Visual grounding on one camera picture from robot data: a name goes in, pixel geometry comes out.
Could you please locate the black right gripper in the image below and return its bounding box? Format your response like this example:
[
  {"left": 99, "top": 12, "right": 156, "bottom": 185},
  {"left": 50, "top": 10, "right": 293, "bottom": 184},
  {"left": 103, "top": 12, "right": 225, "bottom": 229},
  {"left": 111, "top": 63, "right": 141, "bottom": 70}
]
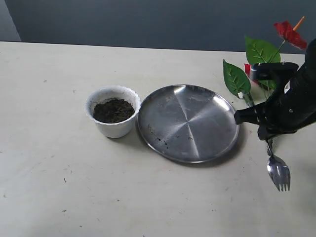
[{"left": 234, "top": 40, "right": 316, "bottom": 141}]

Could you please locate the steel spork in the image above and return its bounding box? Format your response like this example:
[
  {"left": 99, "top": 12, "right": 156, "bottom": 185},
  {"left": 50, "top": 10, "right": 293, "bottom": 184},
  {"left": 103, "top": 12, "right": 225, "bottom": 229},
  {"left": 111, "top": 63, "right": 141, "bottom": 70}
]
[{"left": 266, "top": 139, "right": 291, "bottom": 192}]

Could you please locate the artificial red anthurium plant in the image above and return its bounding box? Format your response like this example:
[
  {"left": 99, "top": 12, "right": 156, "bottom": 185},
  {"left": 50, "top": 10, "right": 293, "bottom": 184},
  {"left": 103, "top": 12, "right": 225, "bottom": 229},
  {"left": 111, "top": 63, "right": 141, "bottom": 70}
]
[{"left": 223, "top": 16, "right": 307, "bottom": 107}]

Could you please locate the white scalloped plastic pot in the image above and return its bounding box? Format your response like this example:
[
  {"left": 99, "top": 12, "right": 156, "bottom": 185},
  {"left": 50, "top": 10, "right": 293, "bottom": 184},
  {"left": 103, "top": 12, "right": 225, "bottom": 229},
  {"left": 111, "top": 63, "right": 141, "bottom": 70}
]
[{"left": 84, "top": 85, "right": 141, "bottom": 138}]

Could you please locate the round steel plate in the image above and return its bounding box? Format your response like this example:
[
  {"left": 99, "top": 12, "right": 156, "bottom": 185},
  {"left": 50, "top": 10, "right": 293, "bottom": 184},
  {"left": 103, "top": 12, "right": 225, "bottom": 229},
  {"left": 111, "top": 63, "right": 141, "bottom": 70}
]
[{"left": 136, "top": 84, "right": 240, "bottom": 163}]

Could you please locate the dark potting soil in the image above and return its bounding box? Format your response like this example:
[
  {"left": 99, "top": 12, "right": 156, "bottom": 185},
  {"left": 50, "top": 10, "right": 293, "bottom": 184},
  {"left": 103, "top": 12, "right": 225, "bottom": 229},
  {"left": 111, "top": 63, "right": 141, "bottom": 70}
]
[{"left": 93, "top": 98, "right": 135, "bottom": 123}]

